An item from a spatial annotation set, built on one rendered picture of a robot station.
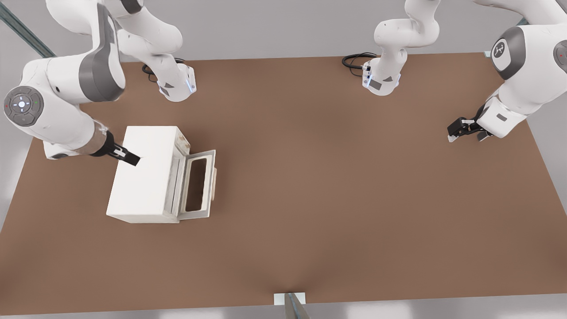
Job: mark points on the white oven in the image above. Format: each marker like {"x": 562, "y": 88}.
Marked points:
{"x": 141, "y": 177}

